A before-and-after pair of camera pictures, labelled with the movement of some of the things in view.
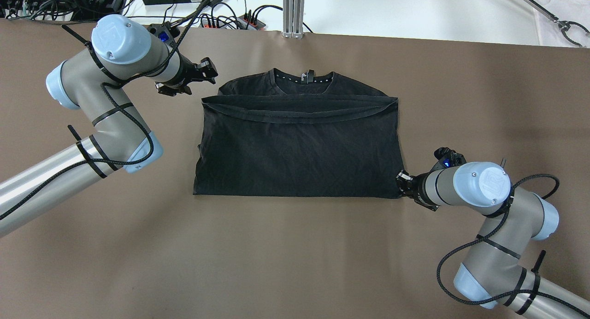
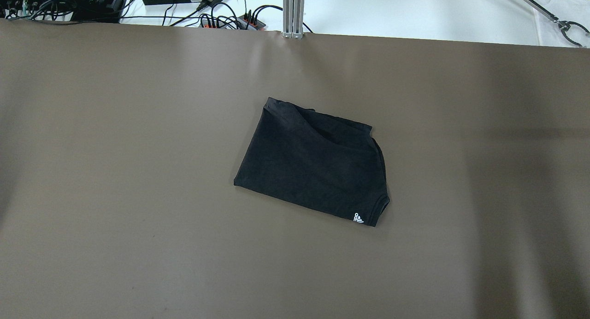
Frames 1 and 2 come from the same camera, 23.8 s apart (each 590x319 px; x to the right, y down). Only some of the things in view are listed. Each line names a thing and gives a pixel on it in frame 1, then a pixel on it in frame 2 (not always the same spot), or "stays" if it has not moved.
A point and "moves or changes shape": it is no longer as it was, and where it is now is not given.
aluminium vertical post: [293, 11] stays
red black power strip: [244, 22] stays
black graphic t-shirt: [274, 132] moves or changes shape
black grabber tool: [563, 25] stays
